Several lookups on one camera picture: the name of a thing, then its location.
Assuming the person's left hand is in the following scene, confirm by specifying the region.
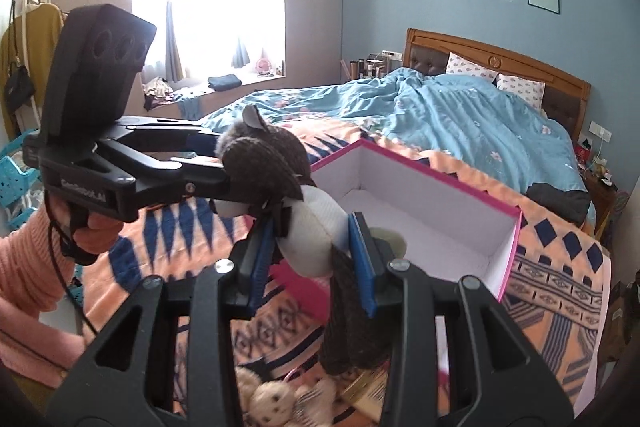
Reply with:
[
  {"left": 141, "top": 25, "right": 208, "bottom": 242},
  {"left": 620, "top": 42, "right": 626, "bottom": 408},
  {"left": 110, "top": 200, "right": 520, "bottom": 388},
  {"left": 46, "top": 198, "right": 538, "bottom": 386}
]
[{"left": 72, "top": 211, "right": 127, "bottom": 258}]

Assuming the beige teddy bear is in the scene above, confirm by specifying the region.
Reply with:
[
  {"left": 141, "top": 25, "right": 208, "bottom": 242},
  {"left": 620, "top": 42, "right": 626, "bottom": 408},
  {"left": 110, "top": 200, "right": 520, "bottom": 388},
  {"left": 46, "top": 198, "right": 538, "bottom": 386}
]
[{"left": 235, "top": 366, "right": 301, "bottom": 427}]

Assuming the dark folded cloth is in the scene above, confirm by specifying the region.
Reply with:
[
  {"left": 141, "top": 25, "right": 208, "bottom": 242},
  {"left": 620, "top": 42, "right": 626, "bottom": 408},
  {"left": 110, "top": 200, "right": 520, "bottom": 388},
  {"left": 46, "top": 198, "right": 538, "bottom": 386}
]
[{"left": 207, "top": 74, "right": 242, "bottom": 92}]

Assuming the black cable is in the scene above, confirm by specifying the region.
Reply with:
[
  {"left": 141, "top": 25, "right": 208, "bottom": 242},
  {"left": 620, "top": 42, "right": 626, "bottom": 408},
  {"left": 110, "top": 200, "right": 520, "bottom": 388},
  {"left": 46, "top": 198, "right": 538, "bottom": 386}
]
[{"left": 46, "top": 189, "right": 98, "bottom": 338}]

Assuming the dark garment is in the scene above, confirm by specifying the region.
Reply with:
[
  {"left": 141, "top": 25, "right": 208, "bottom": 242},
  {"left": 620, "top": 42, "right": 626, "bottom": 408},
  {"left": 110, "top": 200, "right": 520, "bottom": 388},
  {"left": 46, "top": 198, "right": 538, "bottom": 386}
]
[{"left": 525, "top": 182, "right": 592, "bottom": 226}]

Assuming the white patterned pillow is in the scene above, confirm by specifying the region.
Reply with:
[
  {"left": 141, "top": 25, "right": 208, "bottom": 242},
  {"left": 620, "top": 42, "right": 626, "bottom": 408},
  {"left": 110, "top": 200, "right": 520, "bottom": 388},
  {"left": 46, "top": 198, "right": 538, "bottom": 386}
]
[
  {"left": 445, "top": 52, "right": 502, "bottom": 82},
  {"left": 495, "top": 73, "right": 546, "bottom": 110}
]

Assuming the orange patterned blanket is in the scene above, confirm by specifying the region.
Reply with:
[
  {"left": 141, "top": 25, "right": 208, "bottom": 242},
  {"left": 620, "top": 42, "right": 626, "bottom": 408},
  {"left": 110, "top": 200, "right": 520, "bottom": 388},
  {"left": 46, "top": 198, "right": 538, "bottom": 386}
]
[{"left": 75, "top": 114, "right": 613, "bottom": 427}]

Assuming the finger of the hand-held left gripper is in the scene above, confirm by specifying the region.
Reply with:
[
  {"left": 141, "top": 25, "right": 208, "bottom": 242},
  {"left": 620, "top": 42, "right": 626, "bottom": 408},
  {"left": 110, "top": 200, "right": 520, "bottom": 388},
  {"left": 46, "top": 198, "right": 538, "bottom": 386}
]
[
  {"left": 115, "top": 116, "right": 226, "bottom": 155},
  {"left": 97, "top": 139, "right": 236, "bottom": 210}
]

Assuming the heap of mixed clothes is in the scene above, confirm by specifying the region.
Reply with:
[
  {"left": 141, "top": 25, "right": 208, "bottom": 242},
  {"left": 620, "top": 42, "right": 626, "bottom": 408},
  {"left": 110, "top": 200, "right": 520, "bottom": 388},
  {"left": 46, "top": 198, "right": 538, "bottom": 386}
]
[{"left": 142, "top": 77, "right": 177, "bottom": 111}]

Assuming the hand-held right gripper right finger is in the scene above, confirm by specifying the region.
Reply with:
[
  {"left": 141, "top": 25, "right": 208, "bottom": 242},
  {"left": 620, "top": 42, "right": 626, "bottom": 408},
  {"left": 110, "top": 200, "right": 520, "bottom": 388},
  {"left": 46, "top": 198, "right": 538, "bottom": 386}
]
[{"left": 347, "top": 211, "right": 566, "bottom": 427}]

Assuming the teal plastic basket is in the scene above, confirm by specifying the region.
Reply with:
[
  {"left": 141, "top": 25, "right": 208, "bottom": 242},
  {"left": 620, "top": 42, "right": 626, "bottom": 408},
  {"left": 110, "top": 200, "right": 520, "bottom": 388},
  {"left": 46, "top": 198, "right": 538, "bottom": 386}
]
[{"left": 0, "top": 139, "right": 45, "bottom": 232}]

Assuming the white box with pink rim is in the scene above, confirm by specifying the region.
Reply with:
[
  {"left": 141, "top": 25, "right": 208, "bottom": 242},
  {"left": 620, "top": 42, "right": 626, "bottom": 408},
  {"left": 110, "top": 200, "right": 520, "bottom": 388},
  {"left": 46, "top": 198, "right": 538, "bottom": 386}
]
[{"left": 270, "top": 139, "right": 523, "bottom": 323}]

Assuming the brown plush toy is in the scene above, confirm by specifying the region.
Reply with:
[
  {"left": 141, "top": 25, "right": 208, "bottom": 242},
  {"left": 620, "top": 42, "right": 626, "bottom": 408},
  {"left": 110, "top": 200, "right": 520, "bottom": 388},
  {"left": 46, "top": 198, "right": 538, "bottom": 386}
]
[{"left": 212, "top": 104, "right": 397, "bottom": 375}]

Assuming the wooden nightstand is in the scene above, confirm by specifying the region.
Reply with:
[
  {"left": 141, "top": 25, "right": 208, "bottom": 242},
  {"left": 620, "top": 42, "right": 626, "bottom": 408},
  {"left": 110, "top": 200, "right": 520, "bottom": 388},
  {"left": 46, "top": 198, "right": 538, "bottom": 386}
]
[{"left": 575, "top": 142, "right": 632, "bottom": 244}]

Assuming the wooden bed headboard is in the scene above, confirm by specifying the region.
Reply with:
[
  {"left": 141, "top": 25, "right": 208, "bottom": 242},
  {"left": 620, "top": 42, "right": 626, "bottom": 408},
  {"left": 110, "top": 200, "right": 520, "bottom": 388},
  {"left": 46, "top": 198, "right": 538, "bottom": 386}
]
[{"left": 404, "top": 28, "right": 592, "bottom": 142}]

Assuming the person's left forearm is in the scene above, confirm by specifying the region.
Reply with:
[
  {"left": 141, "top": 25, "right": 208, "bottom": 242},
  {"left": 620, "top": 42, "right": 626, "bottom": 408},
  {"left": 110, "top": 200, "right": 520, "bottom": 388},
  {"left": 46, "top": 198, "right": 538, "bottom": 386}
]
[{"left": 0, "top": 194, "right": 96, "bottom": 383}]

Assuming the black handbag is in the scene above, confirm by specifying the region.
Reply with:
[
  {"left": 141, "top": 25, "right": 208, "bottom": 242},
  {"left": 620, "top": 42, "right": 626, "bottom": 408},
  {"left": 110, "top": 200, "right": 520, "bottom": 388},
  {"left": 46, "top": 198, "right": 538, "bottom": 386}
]
[{"left": 5, "top": 0, "right": 37, "bottom": 114}]

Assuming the blue floral duvet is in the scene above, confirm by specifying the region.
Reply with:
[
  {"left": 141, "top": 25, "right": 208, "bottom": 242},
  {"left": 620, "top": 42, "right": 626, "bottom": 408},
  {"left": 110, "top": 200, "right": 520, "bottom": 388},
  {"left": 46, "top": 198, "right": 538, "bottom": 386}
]
[{"left": 177, "top": 67, "right": 588, "bottom": 218}]

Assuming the row of cosmetic bottles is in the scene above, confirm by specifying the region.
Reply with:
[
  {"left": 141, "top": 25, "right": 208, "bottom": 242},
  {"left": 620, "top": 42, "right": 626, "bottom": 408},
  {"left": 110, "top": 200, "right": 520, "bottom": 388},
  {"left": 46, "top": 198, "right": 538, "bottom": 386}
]
[{"left": 341, "top": 51, "right": 397, "bottom": 80}]

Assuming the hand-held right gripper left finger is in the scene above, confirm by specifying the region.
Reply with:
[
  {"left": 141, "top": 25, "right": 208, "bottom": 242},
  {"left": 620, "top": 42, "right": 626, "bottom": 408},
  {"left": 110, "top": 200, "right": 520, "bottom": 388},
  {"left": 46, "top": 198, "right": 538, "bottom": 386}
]
[{"left": 57, "top": 212, "right": 281, "bottom": 427}]

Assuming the yellow coat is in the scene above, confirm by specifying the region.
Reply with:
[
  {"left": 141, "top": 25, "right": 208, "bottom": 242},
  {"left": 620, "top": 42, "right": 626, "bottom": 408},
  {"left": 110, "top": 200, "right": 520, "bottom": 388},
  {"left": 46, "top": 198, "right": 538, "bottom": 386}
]
[{"left": 0, "top": 4, "right": 63, "bottom": 142}]

